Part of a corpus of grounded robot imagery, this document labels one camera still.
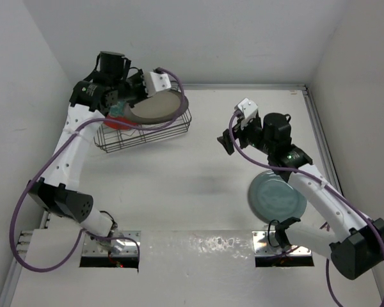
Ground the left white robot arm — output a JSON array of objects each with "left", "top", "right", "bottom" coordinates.
[{"left": 28, "top": 51, "right": 146, "bottom": 237}]

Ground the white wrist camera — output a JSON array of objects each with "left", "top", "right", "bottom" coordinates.
[
  {"left": 234, "top": 98, "right": 259, "bottom": 120},
  {"left": 143, "top": 72, "right": 172, "bottom": 97}
]

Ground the purple cable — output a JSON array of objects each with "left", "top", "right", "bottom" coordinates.
[
  {"left": 9, "top": 67, "right": 184, "bottom": 272},
  {"left": 228, "top": 110, "right": 384, "bottom": 307}
]

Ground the metal base plate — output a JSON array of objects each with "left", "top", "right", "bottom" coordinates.
[
  {"left": 252, "top": 230, "right": 312, "bottom": 257},
  {"left": 81, "top": 230, "right": 141, "bottom": 257}
]

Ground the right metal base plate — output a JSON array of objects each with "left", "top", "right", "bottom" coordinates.
[{"left": 252, "top": 230, "right": 312, "bottom": 257}]

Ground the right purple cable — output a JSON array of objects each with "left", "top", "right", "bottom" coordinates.
[{"left": 228, "top": 110, "right": 384, "bottom": 307}]

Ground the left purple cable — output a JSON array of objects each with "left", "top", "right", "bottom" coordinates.
[{"left": 9, "top": 67, "right": 184, "bottom": 272}]

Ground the brown rimmed cream plate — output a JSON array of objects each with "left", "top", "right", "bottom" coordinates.
[{"left": 123, "top": 90, "right": 189, "bottom": 125}]

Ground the wire dish rack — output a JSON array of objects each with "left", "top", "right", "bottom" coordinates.
[{"left": 94, "top": 108, "right": 192, "bottom": 153}]

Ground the red and teal floral plate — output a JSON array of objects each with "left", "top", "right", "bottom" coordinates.
[{"left": 104, "top": 101, "right": 136, "bottom": 130}]

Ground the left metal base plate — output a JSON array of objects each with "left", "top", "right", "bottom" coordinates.
[{"left": 81, "top": 230, "right": 141, "bottom": 257}]

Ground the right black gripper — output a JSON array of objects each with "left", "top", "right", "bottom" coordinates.
[{"left": 218, "top": 113, "right": 274, "bottom": 155}]

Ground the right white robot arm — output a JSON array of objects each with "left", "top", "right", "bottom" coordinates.
[{"left": 218, "top": 111, "right": 384, "bottom": 280}]

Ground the light blue ceramic plate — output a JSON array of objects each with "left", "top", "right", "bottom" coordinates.
[{"left": 247, "top": 171, "right": 307, "bottom": 223}]

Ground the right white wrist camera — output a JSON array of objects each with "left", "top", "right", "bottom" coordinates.
[{"left": 234, "top": 98, "right": 259, "bottom": 120}]

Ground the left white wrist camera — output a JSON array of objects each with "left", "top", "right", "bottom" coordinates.
[{"left": 143, "top": 72, "right": 172, "bottom": 97}]

